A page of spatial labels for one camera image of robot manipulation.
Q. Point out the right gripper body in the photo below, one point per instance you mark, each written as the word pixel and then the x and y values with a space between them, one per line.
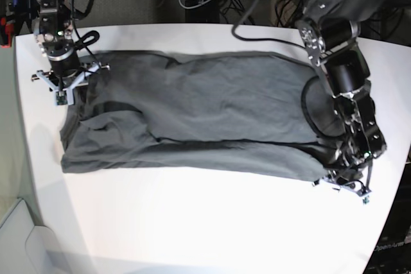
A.
pixel 56 84

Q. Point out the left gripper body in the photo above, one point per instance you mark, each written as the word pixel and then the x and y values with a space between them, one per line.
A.
pixel 346 181

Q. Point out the dark grey t-shirt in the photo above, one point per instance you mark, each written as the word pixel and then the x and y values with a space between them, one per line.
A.
pixel 226 111

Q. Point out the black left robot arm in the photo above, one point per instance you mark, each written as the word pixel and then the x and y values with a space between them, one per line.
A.
pixel 329 30

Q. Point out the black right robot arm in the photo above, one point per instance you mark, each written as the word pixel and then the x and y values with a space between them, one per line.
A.
pixel 71 60

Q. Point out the red and black clamp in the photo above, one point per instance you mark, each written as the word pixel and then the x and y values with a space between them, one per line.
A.
pixel 7 32

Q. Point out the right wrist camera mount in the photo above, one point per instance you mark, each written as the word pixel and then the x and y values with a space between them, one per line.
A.
pixel 66 96

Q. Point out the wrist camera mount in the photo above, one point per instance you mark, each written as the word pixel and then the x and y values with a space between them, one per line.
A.
pixel 353 187
pixel 66 96

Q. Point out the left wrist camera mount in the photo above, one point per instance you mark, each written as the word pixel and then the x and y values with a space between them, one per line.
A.
pixel 353 187

